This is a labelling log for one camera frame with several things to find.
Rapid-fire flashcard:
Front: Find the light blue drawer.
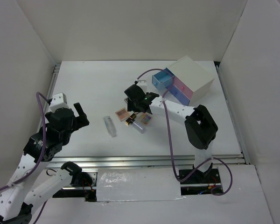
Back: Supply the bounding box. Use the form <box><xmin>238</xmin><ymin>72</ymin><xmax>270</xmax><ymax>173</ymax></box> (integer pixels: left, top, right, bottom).
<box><xmin>152</xmin><ymin>68</ymin><xmax>175</xmax><ymax>91</ymax></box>

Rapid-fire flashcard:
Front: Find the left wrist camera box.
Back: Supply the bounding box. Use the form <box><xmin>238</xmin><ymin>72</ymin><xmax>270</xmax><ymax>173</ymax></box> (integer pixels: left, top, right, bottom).
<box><xmin>49</xmin><ymin>92</ymin><xmax>69</xmax><ymax>112</ymax></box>

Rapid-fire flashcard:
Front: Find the purple-blue drawer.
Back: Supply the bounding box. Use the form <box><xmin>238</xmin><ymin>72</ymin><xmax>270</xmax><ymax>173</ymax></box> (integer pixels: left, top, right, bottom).
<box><xmin>166</xmin><ymin>85</ymin><xmax>190</xmax><ymax>106</ymax></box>

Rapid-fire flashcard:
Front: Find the small bottle black cap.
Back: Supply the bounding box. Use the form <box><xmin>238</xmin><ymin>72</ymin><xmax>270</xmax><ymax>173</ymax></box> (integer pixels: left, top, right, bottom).
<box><xmin>132</xmin><ymin>120</ymin><xmax>146</xmax><ymax>134</ymax></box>

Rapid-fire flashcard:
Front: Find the colourful glitter eyeshadow palette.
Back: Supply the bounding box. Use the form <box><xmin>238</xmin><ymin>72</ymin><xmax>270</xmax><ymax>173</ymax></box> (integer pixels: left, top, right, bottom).
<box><xmin>139</xmin><ymin>113</ymin><xmax>153</xmax><ymax>126</ymax></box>

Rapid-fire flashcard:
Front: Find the white front cover board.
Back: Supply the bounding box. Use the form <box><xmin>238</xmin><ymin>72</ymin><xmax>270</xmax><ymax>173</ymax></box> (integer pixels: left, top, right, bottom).
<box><xmin>96</xmin><ymin>168</ymin><xmax>182</xmax><ymax>202</ymax></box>

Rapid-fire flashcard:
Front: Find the clear plastic bottle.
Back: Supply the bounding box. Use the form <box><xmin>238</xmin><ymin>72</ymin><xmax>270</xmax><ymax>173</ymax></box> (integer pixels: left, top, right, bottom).
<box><xmin>103</xmin><ymin>116</ymin><xmax>117</xmax><ymax>137</ymax></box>

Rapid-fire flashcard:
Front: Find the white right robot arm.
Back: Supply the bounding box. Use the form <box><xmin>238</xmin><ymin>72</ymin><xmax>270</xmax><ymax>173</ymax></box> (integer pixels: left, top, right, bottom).
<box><xmin>124</xmin><ymin>84</ymin><xmax>218</xmax><ymax>183</ymax></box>

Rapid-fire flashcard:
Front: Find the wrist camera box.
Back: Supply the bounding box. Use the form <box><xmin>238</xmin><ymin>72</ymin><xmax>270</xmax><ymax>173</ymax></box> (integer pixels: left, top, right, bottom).
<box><xmin>137</xmin><ymin>80</ymin><xmax>147</xmax><ymax>93</ymax></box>
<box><xmin>49</xmin><ymin>92</ymin><xmax>69</xmax><ymax>112</ymax></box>

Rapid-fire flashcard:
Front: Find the pink four-pan eyeshadow palette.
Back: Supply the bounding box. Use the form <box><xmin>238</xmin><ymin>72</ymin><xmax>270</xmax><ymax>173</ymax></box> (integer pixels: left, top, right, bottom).
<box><xmin>115</xmin><ymin>108</ymin><xmax>130</xmax><ymax>121</ymax></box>

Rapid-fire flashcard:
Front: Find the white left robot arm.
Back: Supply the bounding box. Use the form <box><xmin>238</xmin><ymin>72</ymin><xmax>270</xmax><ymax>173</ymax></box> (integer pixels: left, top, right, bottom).
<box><xmin>0</xmin><ymin>103</ymin><xmax>89</xmax><ymax>224</ymax></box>

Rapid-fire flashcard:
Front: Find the black gold lipstick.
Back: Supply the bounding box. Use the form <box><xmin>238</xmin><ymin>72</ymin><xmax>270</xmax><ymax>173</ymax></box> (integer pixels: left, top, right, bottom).
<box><xmin>125</xmin><ymin>113</ymin><xmax>137</xmax><ymax>126</ymax></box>

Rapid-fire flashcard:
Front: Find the aluminium frame rail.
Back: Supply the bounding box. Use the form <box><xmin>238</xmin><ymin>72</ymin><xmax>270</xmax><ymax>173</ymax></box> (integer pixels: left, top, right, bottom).
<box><xmin>25</xmin><ymin>63</ymin><xmax>250</xmax><ymax>171</ymax></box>

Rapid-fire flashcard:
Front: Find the pink drawer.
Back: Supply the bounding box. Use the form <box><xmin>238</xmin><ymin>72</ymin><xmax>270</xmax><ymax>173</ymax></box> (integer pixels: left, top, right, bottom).
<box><xmin>173</xmin><ymin>76</ymin><xmax>193</xmax><ymax>99</ymax></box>

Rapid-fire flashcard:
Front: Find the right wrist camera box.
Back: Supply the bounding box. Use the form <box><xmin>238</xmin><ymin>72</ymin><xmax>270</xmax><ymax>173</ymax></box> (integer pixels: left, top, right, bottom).
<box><xmin>137</xmin><ymin>80</ymin><xmax>147</xmax><ymax>93</ymax></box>

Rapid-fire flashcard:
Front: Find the white drawer cabinet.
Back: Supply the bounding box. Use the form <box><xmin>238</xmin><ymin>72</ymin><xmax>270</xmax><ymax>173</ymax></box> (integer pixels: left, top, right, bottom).
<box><xmin>167</xmin><ymin>56</ymin><xmax>214</xmax><ymax>105</ymax></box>

